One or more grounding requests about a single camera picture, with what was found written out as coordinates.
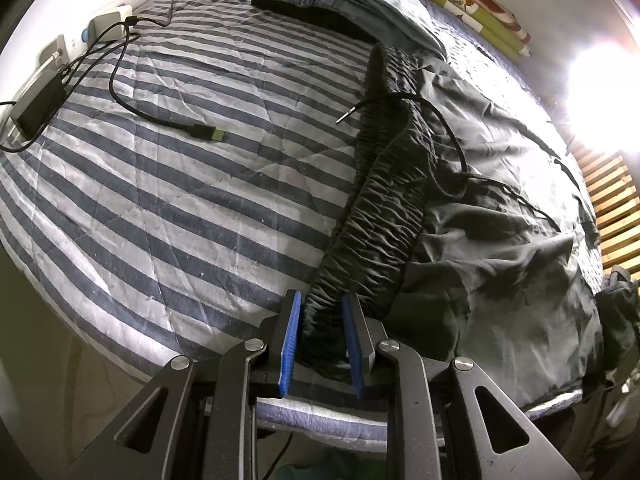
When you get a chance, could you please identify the white power strip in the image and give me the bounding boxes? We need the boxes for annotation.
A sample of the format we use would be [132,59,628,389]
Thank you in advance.
[37,27,97,69]

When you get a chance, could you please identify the dark green cloth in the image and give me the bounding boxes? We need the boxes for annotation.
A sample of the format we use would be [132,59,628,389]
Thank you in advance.
[595,266,640,396]

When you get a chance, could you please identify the white charger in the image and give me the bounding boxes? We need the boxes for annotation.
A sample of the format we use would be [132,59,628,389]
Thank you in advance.
[89,4,134,42]

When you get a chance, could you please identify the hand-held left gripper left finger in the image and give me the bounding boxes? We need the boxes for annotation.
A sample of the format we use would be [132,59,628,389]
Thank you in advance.
[65,289,304,480]

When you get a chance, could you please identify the striped quilted blanket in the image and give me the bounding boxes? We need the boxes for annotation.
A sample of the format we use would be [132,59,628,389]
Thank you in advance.
[0,0,607,442]

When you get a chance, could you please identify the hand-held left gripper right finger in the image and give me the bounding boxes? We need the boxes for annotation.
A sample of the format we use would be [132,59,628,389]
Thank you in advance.
[341,293,582,480]

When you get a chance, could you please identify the black pants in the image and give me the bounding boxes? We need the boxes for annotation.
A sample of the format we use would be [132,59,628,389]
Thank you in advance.
[290,42,604,395]

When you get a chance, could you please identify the black usb cable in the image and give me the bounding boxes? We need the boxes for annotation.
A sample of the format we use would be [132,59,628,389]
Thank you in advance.
[60,30,229,143]

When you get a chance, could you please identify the wooden slatted bed rail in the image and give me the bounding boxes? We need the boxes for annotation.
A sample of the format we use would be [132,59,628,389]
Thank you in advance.
[567,140,640,282]

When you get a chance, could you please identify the black power adapter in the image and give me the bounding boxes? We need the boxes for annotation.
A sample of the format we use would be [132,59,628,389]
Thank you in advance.
[11,67,69,139]

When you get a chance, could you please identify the green brown patterned folded blanket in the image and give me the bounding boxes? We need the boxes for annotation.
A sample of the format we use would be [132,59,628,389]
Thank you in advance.
[387,0,534,59]

